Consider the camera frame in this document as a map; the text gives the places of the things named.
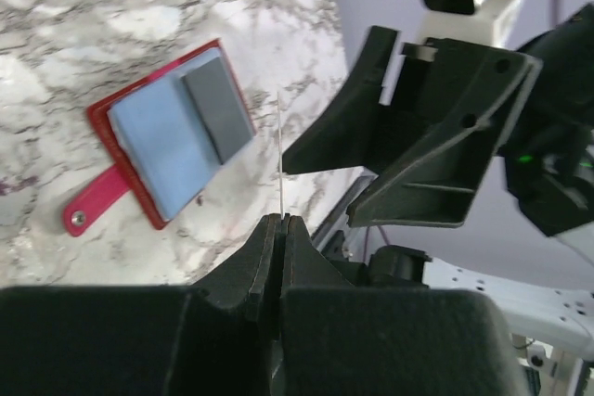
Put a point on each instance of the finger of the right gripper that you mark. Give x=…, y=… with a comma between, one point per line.
x=339, y=138

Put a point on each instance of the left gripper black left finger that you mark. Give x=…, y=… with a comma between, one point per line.
x=210, y=338

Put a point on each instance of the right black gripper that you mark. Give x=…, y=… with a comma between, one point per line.
x=432, y=153

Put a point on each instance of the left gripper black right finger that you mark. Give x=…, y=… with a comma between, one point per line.
x=389, y=341

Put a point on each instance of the gold credit card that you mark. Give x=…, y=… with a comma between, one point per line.
x=280, y=153

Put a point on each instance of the red leather card holder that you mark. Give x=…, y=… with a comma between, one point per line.
x=160, y=148

